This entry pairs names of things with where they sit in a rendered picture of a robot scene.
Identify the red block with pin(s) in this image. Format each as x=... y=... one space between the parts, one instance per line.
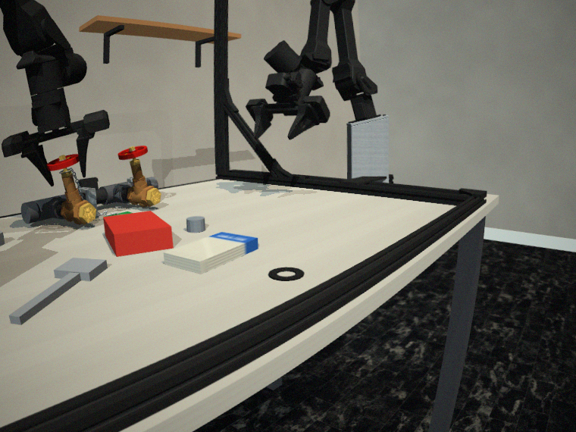
x=135 y=233

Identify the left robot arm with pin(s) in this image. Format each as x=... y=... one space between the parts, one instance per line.
x=349 y=75

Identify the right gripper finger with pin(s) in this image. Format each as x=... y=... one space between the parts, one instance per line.
x=82 y=145
x=38 y=159

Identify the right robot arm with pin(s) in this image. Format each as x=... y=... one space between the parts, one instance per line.
x=31 y=31

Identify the grey cylinder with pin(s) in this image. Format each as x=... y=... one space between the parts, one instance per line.
x=195 y=224

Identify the black rubber washer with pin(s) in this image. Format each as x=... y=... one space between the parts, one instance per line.
x=273 y=274

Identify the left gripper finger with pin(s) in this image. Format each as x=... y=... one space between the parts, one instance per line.
x=305 y=119
x=261 y=121

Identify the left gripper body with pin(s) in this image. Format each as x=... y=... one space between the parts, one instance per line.
x=288 y=101

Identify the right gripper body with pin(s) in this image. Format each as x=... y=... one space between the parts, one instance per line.
x=51 y=112

